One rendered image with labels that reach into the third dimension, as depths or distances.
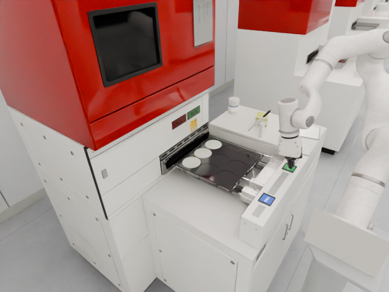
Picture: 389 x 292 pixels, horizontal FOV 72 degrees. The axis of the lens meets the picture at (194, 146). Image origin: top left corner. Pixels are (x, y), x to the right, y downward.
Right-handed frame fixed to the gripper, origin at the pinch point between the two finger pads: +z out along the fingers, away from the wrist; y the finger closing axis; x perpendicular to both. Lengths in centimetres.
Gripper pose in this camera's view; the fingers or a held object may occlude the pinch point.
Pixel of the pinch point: (290, 163)
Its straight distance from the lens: 134.9
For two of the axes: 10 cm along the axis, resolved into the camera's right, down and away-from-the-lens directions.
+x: 6.0, -4.6, 6.6
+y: 7.8, 1.3, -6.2
